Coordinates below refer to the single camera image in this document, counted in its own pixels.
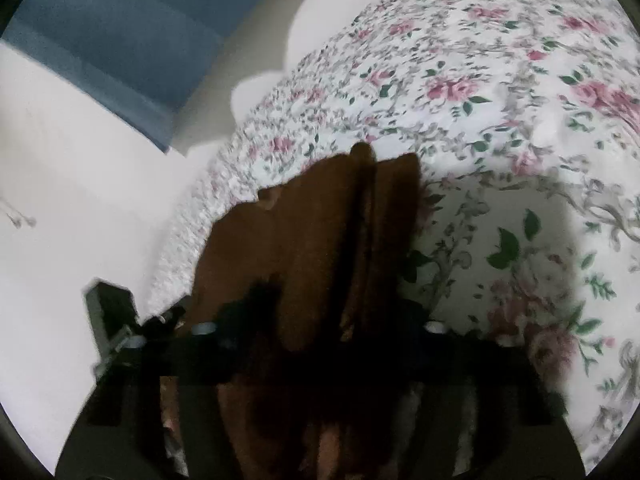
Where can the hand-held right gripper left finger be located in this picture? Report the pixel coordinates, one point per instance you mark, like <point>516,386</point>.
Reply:
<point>235,332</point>

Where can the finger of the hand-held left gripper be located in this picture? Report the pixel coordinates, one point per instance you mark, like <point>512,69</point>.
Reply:
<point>107,310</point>

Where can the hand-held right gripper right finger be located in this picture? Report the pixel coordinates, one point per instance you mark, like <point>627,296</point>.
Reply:
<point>405,332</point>

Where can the brown argyle sweater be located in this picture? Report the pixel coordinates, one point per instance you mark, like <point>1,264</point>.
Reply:
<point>320,240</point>

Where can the floral bed sheet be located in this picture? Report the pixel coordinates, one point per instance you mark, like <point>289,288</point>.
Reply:
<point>500,110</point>

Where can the blue hanging cloth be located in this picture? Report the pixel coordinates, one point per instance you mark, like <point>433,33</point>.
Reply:
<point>125,35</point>

